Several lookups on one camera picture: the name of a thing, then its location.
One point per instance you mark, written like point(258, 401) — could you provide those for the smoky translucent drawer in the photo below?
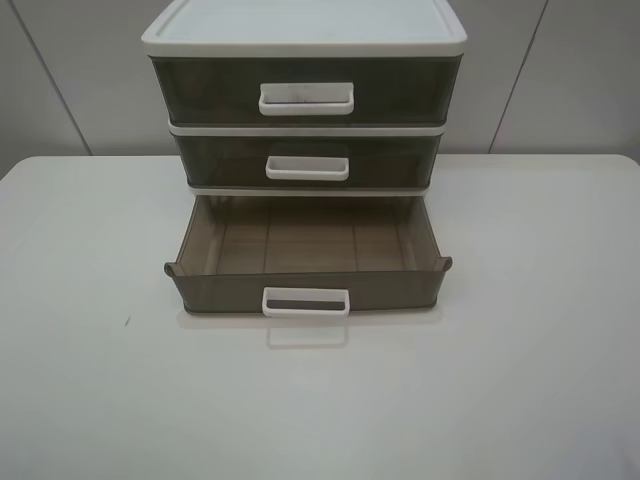
point(225, 92)
point(250, 255)
point(336, 163)

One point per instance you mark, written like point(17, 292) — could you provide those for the white plastic drawer cabinet frame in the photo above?
point(306, 29)

